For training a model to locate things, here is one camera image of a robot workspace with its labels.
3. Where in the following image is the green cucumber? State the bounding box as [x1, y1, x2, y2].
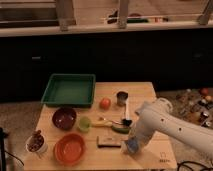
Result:
[111, 125, 130, 134]

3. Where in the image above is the white mug with contents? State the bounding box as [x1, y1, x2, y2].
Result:
[26, 130, 48, 156]

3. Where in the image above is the small metal cup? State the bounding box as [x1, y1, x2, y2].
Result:
[116, 91, 128, 106]

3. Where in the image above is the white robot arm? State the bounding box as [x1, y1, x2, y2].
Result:
[122, 98, 213, 159]

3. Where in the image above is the orange bowl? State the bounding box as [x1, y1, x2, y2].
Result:
[54, 133, 86, 166]

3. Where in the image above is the green plastic tray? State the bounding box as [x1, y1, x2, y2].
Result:
[41, 74, 96, 108]

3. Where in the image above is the blue sponge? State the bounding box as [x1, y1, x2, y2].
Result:
[126, 139, 139, 154]

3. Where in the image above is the white handled black spoon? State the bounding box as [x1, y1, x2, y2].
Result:
[122, 101, 132, 126]

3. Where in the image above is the metal spoon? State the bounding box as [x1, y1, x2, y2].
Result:
[99, 116, 123, 125]

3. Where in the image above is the red tomato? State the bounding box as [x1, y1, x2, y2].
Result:
[99, 97, 111, 110]

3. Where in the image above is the dark red bowl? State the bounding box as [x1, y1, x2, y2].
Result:
[52, 107, 77, 130]

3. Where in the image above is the green plastic cup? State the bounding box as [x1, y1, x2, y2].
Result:
[78, 116, 91, 133]

